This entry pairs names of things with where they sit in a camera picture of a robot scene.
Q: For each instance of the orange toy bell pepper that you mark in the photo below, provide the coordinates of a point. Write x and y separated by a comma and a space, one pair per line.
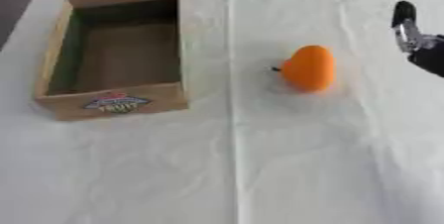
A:
311, 68

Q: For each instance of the tan cardboard box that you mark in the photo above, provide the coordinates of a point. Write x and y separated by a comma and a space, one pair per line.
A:
115, 104

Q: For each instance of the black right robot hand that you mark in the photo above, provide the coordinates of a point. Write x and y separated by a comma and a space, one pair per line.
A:
430, 56

